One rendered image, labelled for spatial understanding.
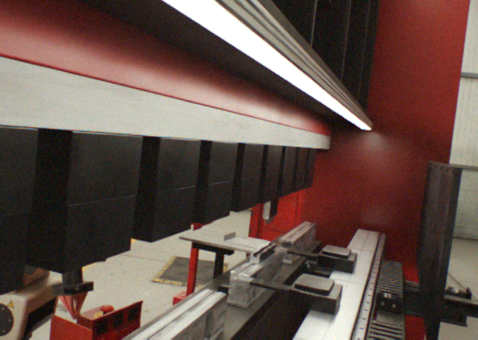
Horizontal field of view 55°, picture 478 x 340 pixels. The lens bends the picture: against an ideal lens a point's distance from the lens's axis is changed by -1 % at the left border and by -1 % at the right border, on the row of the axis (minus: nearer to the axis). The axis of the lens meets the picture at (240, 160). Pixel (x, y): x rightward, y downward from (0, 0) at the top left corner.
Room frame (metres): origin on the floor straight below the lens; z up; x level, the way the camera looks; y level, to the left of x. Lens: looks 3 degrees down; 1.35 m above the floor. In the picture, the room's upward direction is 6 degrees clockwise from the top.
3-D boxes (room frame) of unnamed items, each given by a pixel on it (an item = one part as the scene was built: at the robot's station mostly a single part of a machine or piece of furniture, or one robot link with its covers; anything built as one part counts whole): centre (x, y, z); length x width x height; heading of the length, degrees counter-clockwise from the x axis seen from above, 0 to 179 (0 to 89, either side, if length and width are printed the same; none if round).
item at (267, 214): (1.52, -0.12, 1.13); 0.10 x 0.02 x 0.10; 161
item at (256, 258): (1.49, -0.11, 0.98); 0.20 x 0.03 x 0.03; 161
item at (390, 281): (1.19, -0.43, 1.02); 0.37 x 0.06 x 0.04; 161
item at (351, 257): (1.46, -0.27, 1.01); 0.26 x 0.12 x 0.05; 71
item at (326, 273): (1.82, -0.63, 0.81); 0.64 x 0.08 x 0.14; 71
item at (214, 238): (1.56, 0.02, 1.00); 0.26 x 0.18 x 0.01; 71
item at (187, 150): (0.78, 0.14, 1.26); 0.15 x 0.09 x 0.17; 161
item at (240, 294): (1.46, -0.10, 0.92); 0.39 x 0.06 x 0.10; 161
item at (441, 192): (1.57, -0.68, 1.12); 1.13 x 0.02 x 0.44; 161
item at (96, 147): (0.60, 0.20, 1.26); 0.15 x 0.09 x 0.17; 161
